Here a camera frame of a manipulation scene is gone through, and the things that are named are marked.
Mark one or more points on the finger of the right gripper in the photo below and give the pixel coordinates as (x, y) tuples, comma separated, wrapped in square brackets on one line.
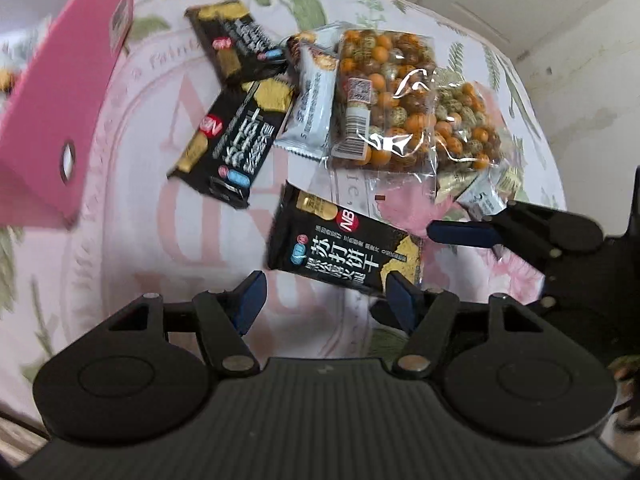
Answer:
[(462, 233)]

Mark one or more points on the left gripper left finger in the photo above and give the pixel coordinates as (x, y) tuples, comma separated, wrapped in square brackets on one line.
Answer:
[(224, 318)]

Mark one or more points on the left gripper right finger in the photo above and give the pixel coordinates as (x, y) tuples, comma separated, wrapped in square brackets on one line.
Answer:
[(426, 317)]

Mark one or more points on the black cracker packet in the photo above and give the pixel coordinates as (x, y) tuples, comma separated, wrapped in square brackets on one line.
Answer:
[(233, 139), (317, 239), (235, 43)]

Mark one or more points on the clear bag coated peanuts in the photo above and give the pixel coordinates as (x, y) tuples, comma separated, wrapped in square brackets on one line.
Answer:
[(384, 102)]

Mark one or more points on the small white snack packet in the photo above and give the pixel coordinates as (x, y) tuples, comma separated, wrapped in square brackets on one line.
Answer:
[(491, 190)]

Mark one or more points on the floral bed sheet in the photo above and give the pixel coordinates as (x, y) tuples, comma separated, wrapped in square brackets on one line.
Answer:
[(138, 231)]

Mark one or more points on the pink cardboard box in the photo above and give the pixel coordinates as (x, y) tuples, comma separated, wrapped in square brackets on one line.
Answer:
[(64, 53)]

